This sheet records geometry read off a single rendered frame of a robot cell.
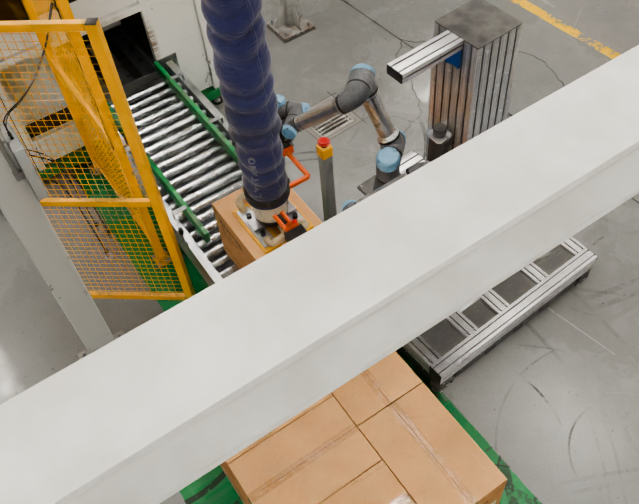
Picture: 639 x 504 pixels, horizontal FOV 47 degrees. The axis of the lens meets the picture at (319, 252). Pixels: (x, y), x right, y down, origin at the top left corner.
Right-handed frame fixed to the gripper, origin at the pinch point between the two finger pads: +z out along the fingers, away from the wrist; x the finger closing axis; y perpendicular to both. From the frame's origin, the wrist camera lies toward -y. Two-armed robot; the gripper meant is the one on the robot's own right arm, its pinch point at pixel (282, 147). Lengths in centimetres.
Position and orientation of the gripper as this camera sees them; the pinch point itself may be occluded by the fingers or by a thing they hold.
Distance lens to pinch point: 399.0
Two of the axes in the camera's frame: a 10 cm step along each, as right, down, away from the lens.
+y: 5.5, 6.4, -5.4
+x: 8.3, -4.7, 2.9
